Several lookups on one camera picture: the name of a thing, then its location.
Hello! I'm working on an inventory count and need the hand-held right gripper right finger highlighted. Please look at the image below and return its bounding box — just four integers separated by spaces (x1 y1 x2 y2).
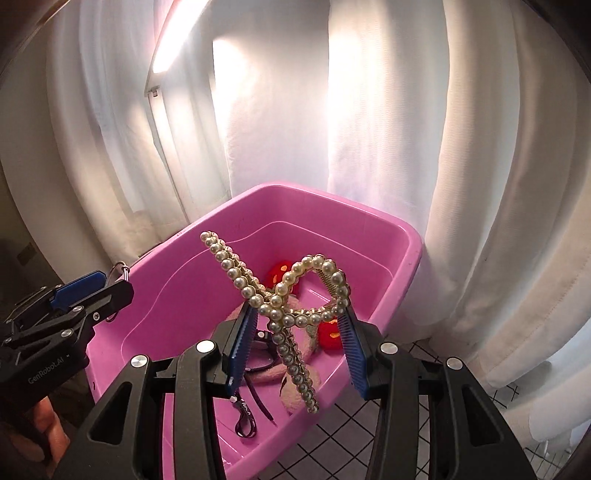
336 305 540 480

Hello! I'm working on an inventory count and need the person's left hand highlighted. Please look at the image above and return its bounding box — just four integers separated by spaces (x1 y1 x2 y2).
0 396 72 480

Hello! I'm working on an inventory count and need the black grid white tablecloth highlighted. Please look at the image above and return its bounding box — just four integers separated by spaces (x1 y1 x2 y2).
277 339 573 480

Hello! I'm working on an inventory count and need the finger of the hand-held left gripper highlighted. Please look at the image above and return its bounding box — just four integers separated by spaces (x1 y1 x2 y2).
4 270 108 330
0 279 136 365

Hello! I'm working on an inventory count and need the pearl hair clip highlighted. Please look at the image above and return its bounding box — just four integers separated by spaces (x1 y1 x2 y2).
200 231 352 415

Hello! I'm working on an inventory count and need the white curtain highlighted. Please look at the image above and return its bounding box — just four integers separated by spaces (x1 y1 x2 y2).
0 0 591 444

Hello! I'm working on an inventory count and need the black printed lanyard strap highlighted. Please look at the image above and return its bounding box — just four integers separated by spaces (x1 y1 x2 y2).
233 369 279 438

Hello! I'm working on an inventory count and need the pink plastic bin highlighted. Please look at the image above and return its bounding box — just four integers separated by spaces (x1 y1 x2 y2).
84 183 424 480

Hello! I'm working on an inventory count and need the small metal ring bracelet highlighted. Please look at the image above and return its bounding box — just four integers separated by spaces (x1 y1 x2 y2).
105 261 131 323

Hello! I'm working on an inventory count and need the plush strawberry headband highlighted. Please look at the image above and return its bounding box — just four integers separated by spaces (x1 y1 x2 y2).
224 261 346 416

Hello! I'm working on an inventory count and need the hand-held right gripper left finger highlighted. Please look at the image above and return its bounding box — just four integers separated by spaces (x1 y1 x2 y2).
60 302 259 480

